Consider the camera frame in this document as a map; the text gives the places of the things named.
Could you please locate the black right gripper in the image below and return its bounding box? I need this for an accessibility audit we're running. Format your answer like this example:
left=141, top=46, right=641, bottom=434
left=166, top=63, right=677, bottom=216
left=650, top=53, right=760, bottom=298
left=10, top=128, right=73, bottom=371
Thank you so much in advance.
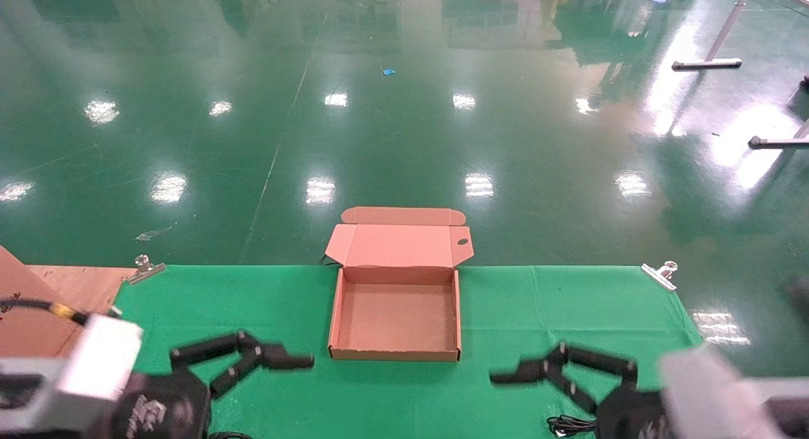
left=490, top=343, right=674, bottom=439

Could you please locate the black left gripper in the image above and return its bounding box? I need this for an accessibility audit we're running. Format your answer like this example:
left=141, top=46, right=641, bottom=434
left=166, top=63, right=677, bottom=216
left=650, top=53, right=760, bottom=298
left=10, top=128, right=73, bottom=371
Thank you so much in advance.
left=88, top=330, right=315, bottom=439

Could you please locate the black charger cable with plug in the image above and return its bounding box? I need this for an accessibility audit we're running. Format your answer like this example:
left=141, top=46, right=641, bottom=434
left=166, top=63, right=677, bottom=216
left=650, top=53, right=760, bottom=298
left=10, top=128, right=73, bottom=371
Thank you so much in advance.
left=546, top=415, right=599, bottom=437

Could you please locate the open brown cardboard box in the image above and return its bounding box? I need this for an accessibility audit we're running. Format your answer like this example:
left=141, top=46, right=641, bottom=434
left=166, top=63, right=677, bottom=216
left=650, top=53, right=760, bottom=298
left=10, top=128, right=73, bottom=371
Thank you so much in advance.
left=325, top=206, right=475, bottom=363

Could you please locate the green table cloth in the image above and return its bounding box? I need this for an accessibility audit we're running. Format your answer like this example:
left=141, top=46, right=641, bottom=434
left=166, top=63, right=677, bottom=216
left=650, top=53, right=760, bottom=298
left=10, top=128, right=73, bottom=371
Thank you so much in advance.
left=113, top=265, right=705, bottom=439

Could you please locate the silver metal binder clip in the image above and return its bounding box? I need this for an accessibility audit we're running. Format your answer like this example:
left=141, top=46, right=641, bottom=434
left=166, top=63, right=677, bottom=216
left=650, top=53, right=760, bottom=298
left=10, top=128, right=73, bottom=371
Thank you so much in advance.
left=641, top=261, right=679, bottom=292
left=126, top=255, right=167, bottom=286

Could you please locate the brown cardboard sheet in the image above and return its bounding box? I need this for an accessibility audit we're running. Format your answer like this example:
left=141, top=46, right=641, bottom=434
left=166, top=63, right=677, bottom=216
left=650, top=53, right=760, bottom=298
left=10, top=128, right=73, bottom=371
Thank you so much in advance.
left=0, top=246, right=86, bottom=359

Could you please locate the grey table foot bar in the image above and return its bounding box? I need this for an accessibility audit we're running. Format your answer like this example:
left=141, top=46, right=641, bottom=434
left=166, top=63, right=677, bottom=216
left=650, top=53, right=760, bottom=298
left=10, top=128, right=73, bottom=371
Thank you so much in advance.
left=748, top=119, right=809, bottom=150

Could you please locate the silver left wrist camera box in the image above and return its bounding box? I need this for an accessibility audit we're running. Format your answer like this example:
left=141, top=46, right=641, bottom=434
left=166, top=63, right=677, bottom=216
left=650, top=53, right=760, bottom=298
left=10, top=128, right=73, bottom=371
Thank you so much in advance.
left=0, top=315, right=144, bottom=435

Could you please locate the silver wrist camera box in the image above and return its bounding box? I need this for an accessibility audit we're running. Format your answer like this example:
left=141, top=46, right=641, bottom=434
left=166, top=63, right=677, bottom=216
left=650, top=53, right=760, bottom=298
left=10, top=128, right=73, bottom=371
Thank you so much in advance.
left=0, top=315, right=144, bottom=435
left=659, top=347, right=784, bottom=439

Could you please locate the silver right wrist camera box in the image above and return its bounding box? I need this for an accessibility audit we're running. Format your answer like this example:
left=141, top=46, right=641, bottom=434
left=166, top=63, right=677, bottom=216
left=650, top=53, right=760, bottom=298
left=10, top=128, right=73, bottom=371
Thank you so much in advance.
left=659, top=347, right=784, bottom=439

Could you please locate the white table leg frame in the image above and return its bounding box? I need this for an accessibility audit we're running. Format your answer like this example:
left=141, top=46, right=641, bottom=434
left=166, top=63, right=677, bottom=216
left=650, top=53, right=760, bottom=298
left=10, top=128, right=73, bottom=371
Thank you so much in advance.
left=671, top=0, right=757, bottom=72

